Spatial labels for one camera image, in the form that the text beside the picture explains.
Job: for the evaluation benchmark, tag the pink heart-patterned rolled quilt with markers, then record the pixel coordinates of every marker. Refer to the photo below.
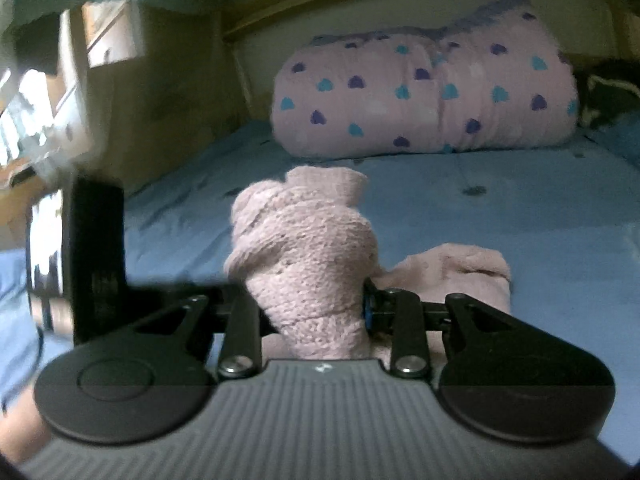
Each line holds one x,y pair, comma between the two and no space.
495,79

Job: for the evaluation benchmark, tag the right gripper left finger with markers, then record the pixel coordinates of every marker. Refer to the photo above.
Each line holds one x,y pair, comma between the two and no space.
152,377

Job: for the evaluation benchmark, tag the blue floral bed sheet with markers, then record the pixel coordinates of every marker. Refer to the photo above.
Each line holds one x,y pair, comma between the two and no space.
565,219

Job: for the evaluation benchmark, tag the pink knitted sweater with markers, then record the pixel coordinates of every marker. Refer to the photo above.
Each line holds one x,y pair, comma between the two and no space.
304,251

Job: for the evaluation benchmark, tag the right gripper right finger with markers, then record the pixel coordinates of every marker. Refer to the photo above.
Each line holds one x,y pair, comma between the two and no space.
499,376

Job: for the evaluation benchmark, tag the person's hand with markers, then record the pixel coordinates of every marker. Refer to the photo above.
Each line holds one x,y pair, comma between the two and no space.
23,431

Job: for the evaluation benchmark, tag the black and white garment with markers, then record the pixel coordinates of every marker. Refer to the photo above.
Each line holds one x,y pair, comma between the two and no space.
606,91

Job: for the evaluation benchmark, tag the wooden cabinet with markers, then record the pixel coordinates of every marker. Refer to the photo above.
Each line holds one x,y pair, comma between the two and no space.
98,92

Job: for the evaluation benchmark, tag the wooden bed headboard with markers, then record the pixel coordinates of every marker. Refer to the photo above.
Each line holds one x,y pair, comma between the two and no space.
263,33

